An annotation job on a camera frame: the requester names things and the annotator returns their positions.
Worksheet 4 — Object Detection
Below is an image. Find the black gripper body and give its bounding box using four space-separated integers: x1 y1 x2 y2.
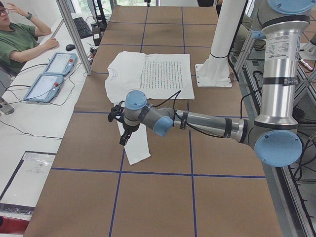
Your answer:
122 118 140 134

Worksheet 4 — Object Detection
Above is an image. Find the white printed t-shirt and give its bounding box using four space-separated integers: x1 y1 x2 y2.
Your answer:
105 51 195 165

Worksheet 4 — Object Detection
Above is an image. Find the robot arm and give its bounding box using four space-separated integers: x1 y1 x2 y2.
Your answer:
114 0 316 167

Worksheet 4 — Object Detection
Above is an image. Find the near teach pendant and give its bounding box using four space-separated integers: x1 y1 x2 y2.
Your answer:
23 74 64 103

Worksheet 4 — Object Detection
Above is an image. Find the teach pendant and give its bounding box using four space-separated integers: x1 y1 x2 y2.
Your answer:
43 52 77 76
23 74 64 103

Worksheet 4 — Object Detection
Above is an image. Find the far teach pendant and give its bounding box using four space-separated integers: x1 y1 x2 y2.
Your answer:
43 52 77 76

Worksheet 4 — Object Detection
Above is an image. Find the black computer mouse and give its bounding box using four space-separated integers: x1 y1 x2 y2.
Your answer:
65 44 76 51

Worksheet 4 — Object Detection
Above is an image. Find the black keyboard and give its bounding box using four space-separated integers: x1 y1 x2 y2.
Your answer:
73 17 92 39

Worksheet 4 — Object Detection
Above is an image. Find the plastic document sleeve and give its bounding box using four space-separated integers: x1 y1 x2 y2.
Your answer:
0 151 56 215

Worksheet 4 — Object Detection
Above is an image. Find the person in green shirt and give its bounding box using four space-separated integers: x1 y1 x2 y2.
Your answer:
0 3 59 76

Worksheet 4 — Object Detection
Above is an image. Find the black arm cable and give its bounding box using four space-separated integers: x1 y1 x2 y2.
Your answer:
155 89 188 129

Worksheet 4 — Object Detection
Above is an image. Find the aluminium frame post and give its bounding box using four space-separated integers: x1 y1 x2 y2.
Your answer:
56 0 92 76

